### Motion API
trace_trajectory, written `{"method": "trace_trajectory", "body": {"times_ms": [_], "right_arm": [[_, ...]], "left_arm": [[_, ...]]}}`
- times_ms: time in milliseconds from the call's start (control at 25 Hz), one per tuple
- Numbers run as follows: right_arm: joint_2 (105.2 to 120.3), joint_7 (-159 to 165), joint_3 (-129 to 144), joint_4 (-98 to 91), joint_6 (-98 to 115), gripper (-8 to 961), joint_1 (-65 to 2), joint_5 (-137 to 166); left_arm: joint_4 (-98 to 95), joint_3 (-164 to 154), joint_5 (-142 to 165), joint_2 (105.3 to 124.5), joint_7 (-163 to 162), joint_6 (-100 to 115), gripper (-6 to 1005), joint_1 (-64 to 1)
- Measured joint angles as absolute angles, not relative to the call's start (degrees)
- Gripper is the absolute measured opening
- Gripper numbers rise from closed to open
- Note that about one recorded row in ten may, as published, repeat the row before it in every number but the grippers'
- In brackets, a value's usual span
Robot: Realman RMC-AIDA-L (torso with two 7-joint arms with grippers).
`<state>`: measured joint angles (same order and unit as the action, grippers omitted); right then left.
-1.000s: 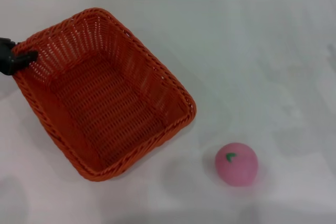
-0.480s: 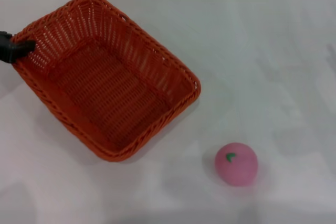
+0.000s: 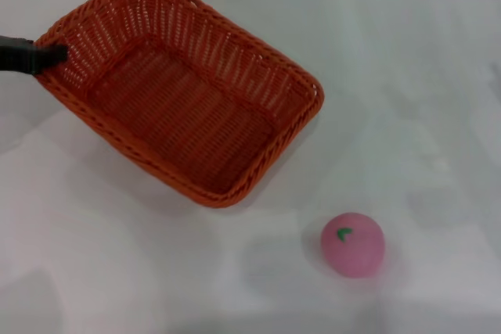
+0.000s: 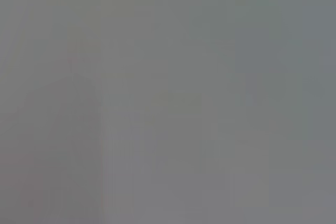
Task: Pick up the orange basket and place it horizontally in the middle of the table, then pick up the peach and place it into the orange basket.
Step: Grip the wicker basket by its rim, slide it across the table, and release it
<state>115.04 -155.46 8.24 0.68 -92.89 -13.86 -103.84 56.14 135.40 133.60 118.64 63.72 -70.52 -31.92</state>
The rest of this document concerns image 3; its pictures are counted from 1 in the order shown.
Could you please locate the orange woven plastic basket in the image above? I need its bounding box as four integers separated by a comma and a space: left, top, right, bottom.
34, 0, 326, 209

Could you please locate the pink toy peach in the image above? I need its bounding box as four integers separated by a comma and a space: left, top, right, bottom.
320, 211, 387, 279

